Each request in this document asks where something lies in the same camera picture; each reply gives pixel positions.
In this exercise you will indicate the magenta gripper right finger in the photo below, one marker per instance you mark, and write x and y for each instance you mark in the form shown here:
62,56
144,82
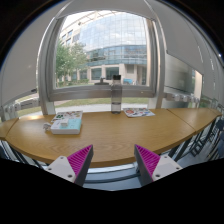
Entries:
153,167

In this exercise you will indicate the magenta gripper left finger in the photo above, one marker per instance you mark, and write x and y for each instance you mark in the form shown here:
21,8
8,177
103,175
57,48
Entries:
73,168

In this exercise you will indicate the white charger on book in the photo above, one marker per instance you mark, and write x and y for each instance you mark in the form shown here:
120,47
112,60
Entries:
64,122

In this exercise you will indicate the colourful magazine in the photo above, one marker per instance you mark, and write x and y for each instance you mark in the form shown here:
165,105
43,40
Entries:
137,112

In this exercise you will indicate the black chair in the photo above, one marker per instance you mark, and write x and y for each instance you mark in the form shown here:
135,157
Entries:
212,137

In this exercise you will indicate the clear water bottle black cap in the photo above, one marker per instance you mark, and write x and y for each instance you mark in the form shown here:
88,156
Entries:
116,94

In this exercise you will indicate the grey window frame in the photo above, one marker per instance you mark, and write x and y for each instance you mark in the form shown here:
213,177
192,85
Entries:
47,62

